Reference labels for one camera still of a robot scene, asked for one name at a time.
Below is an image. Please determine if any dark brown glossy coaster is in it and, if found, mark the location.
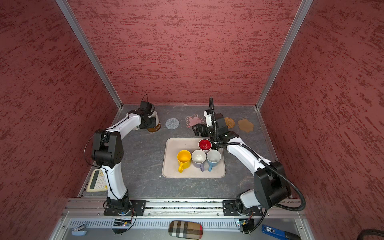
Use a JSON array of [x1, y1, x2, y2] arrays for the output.
[[147, 123, 162, 133]]

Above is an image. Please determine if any pink flower coaster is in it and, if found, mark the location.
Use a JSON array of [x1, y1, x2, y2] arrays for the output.
[[185, 114, 206, 129]]

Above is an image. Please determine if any grey woven round coaster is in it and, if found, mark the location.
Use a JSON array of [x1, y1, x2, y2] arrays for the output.
[[166, 118, 180, 130]]

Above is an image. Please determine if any brown wooden flower coaster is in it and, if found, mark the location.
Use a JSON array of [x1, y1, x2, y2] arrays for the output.
[[238, 119, 254, 133]]

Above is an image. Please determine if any yellow mug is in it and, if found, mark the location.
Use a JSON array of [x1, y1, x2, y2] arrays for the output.
[[177, 150, 192, 173]]

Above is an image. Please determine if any white speckled mug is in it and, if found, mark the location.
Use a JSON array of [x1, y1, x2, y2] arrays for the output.
[[150, 111, 160, 129]]

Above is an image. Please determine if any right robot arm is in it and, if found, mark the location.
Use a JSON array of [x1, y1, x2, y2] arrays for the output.
[[192, 110, 291, 213]]

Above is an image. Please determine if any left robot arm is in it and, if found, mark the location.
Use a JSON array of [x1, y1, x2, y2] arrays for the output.
[[92, 110, 160, 216]]

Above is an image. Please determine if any red inside white mug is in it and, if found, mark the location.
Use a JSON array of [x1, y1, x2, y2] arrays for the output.
[[198, 139, 212, 153]]

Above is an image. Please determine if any light blue mug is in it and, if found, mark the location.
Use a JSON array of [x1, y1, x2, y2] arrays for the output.
[[207, 150, 222, 172]]

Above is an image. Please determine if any beige rectangular tray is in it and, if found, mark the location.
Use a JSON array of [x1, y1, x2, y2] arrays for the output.
[[162, 138, 226, 178]]

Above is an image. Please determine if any cream calculator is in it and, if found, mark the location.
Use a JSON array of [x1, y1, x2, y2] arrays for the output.
[[86, 169, 108, 193]]

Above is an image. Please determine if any right circuit board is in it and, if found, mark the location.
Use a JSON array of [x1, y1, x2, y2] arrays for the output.
[[237, 219, 255, 229]]

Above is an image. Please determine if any circuit board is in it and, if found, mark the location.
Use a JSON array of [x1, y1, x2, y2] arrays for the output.
[[237, 219, 255, 229], [113, 219, 132, 228]]

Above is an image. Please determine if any plaid glasses case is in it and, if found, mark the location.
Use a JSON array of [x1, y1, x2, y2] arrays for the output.
[[168, 220, 204, 240]]

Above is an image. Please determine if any left circuit board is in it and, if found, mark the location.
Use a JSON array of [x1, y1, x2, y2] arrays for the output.
[[113, 219, 132, 228]]

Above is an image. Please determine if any blue tool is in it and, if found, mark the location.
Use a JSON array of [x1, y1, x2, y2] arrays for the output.
[[262, 225, 301, 240]]

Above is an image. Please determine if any small stapler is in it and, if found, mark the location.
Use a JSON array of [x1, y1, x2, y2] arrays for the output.
[[71, 223, 88, 237]]

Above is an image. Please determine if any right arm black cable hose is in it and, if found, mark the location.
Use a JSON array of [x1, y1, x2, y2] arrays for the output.
[[208, 96, 307, 212]]

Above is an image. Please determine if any lavender handle mug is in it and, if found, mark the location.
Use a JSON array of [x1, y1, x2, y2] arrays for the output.
[[192, 150, 206, 172]]

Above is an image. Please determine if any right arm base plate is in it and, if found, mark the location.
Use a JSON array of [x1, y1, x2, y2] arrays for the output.
[[222, 200, 263, 217]]

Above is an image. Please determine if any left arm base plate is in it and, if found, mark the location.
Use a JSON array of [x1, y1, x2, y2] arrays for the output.
[[104, 200, 147, 217]]

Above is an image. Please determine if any aluminium rail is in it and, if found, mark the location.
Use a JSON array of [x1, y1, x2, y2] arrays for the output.
[[61, 197, 305, 218]]

